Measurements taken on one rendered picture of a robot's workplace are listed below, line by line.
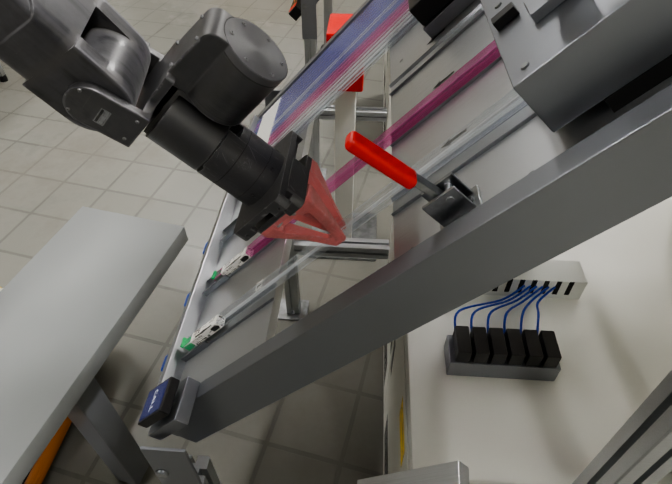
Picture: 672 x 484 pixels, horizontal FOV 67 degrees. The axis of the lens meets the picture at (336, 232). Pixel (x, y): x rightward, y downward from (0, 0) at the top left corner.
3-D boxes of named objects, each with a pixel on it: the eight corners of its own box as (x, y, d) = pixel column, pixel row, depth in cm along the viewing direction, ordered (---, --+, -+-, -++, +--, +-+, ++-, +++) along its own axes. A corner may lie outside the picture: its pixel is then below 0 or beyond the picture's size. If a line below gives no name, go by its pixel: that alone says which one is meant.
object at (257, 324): (187, 417, 62) (164, 408, 61) (271, 127, 110) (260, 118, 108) (281, 362, 52) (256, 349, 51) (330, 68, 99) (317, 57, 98)
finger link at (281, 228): (367, 192, 52) (298, 136, 48) (365, 241, 47) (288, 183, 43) (322, 225, 55) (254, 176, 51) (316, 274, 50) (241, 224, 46)
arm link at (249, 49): (88, 41, 41) (54, 109, 36) (154, -70, 35) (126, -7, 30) (213, 118, 48) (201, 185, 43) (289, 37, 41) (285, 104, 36)
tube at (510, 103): (189, 351, 66) (182, 348, 65) (192, 342, 67) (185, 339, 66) (529, 102, 39) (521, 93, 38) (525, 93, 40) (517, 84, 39)
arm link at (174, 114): (149, 102, 45) (125, 140, 41) (190, 50, 41) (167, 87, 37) (214, 148, 48) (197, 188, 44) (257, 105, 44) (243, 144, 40)
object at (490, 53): (219, 283, 73) (211, 278, 72) (221, 276, 74) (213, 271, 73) (529, 33, 45) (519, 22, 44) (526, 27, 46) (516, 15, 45)
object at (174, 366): (199, 427, 64) (149, 407, 61) (277, 138, 112) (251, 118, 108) (205, 425, 63) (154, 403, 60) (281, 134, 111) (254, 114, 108)
